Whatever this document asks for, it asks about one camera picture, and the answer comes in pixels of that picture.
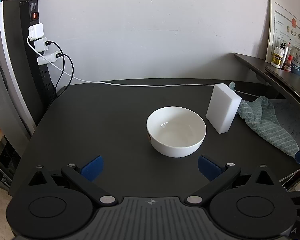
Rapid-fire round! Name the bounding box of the white ceramic bowl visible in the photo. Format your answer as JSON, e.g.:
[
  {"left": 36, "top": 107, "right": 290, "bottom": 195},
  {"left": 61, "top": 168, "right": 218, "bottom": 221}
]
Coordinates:
[{"left": 146, "top": 106, "right": 207, "bottom": 158}]

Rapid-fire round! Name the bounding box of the white sponge block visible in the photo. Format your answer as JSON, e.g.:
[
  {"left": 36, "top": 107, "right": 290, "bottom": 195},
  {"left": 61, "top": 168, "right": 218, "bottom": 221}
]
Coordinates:
[{"left": 206, "top": 83, "right": 242, "bottom": 134}]

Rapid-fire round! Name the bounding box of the green striped towel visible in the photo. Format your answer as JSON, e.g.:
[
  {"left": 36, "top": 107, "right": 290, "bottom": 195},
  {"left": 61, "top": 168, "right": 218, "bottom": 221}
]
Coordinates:
[{"left": 237, "top": 96, "right": 299, "bottom": 158}]

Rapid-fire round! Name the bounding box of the red cap small bottle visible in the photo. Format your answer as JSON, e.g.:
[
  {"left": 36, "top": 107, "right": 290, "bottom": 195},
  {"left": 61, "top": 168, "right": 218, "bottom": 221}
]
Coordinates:
[{"left": 283, "top": 55, "right": 293, "bottom": 72}]

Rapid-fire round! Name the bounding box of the clear plastic container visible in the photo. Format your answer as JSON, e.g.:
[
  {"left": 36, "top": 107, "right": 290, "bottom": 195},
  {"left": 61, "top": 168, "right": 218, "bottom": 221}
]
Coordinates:
[{"left": 290, "top": 46, "right": 300, "bottom": 76}]

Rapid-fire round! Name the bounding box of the grey cabinet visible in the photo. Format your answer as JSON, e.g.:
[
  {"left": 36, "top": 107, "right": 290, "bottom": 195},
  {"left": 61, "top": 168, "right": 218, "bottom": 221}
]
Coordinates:
[{"left": 0, "top": 0, "right": 40, "bottom": 157}]

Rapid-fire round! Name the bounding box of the white pill bottle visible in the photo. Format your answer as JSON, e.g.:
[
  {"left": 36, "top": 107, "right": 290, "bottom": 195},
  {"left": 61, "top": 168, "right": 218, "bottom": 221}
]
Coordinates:
[{"left": 270, "top": 47, "right": 285, "bottom": 69}]

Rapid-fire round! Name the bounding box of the black power strip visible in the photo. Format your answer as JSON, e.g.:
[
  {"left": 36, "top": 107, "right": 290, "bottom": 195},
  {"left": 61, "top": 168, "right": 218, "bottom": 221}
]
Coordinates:
[{"left": 19, "top": 0, "right": 58, "bottom": 103}]

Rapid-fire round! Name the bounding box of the bottom white charger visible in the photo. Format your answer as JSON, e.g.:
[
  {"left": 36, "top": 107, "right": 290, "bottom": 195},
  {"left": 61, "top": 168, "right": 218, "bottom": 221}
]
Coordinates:
[{"left": 37, "top": 51, "right": 61, "bottom": 66}]

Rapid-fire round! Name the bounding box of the white charger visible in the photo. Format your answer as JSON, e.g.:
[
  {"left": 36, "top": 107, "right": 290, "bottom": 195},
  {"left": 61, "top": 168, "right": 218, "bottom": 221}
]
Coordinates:
[
  {"left": 37, "top": 51, "right": 61, "bottom": 66},
  {"left": 34, "top": 37, "right": 51, "bottom": 53},
  {"left": 28, "top": 23, "right": 44, "bottom": 41}
]

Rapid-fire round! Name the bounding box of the framed certificate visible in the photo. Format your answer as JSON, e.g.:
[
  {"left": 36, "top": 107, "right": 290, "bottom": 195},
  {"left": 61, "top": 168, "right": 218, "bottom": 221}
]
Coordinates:
[{"left": 266, "top": 0, "right": 300, "bottom": 63}]

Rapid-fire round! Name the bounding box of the middle white charger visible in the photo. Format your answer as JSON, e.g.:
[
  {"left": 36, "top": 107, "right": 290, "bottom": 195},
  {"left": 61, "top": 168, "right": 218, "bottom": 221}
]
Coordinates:
[{"left": 34, "top": 37, "right": 51, "bottom": 53}]

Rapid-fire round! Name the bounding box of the top white charger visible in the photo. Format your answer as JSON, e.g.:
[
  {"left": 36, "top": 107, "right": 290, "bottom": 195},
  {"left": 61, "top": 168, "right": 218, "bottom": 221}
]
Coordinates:
[{"left": 28, "top": 23, "right": 44, "bottom": 41}]

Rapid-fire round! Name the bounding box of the dark wall shelf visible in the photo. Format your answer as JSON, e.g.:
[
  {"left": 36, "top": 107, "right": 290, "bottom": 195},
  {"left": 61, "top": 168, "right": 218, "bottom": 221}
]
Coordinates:
[{"left": 234, "top": 53, "right": 300, "bottom": 108}]

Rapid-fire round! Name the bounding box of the white charging cable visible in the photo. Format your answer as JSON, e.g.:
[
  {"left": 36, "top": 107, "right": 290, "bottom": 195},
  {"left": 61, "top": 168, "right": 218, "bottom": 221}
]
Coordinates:
[{"left": 26, "top": 36, "right": 260, "bottom": 98}]

